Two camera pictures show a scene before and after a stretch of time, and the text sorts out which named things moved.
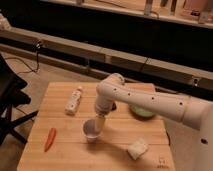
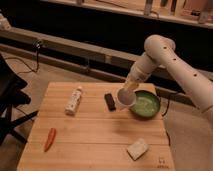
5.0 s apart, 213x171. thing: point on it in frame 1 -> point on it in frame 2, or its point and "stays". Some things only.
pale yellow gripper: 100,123 -> 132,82
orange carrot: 51,138 stays
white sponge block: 137,148 stays
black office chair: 12,83 stays
